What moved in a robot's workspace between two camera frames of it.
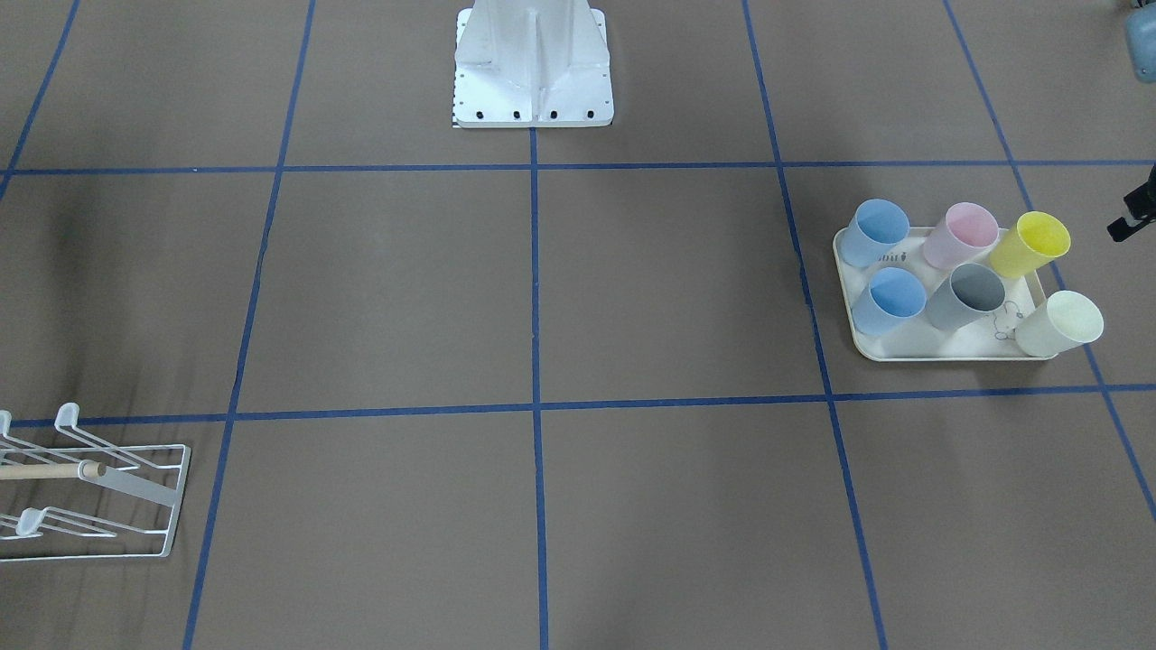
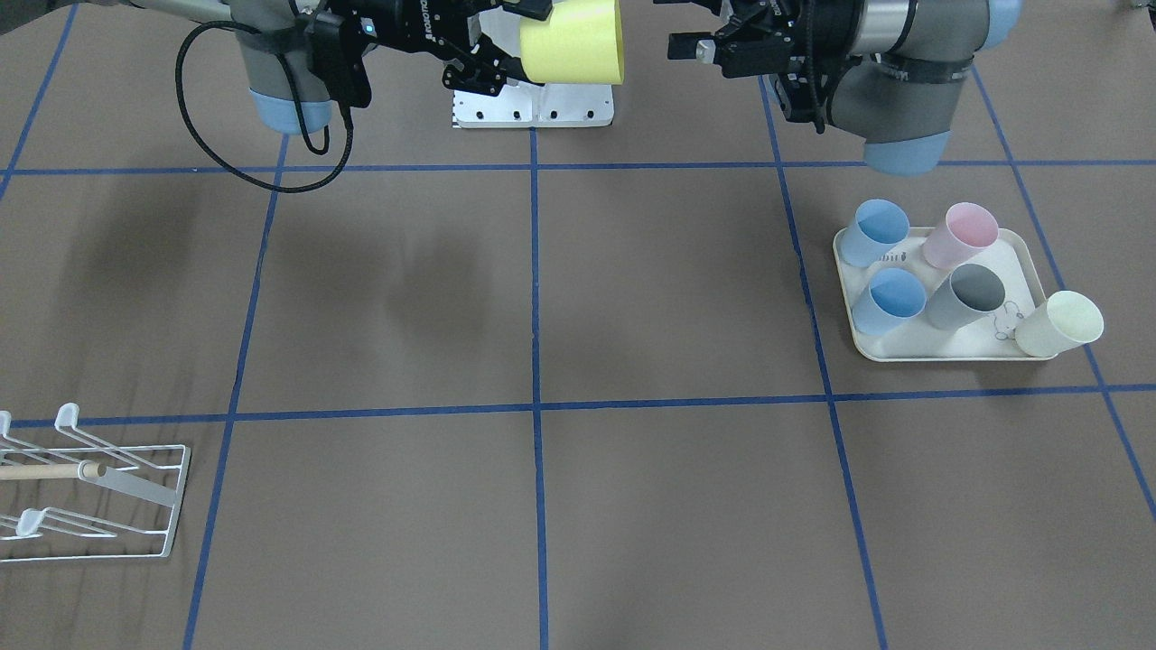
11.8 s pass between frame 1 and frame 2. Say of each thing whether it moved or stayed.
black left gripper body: moved
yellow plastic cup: moved
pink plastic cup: stayed
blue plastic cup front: stayed
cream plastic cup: stayed
